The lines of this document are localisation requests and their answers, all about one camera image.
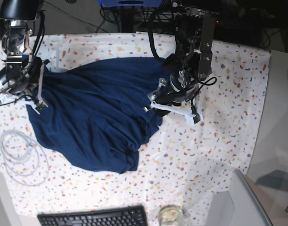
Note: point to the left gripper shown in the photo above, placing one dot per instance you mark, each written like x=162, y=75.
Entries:
x=181, y=88

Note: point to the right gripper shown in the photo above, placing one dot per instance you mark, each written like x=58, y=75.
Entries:
x=19, y=87

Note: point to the blue t-shirt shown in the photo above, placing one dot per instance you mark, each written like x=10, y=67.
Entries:
x=95, y=113

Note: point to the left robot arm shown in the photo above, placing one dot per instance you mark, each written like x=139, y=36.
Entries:
x=189, y=65

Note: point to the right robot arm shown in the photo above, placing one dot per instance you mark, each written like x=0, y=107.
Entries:
x=22, y=70

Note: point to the terrazzo patterned tablecloth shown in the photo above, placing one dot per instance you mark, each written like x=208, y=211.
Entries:
x=179, y=165

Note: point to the glass jar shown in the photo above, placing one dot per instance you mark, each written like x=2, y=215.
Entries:
x=171, y=215

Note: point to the blue box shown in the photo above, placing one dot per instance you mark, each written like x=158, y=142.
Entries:
x=130, y=3

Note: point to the black keyboard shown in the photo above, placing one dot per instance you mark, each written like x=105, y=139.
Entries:
x=126, y=216

